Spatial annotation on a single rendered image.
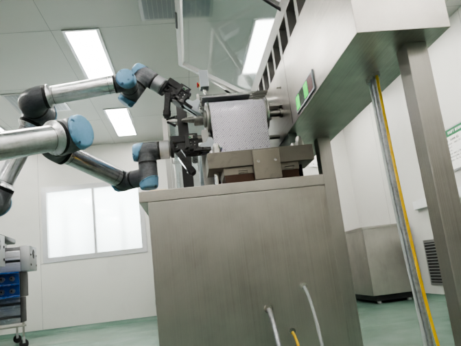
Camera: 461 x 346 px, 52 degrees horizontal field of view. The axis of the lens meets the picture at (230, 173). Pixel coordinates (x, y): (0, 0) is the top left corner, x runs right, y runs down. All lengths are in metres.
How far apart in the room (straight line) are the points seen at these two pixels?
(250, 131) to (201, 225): 0.54
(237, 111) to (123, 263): 5.72
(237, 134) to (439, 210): 0.97
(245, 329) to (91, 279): 6.06
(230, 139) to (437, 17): 0.96
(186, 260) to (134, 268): 5.88
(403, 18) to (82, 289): 6.80
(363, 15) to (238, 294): 0.95
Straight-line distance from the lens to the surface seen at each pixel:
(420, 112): 1.32
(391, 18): 1.32
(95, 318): 7.60
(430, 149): 1.30
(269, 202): 1.66
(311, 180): 1.71
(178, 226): 1.63
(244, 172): 1.75
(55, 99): 2.01
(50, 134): 1.58
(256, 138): 1.98
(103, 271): 7.56
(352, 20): 1.29
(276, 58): 2.23
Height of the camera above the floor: 0.60
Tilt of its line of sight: 12 degrees up
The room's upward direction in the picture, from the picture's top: 7 degrees counter-clockwise
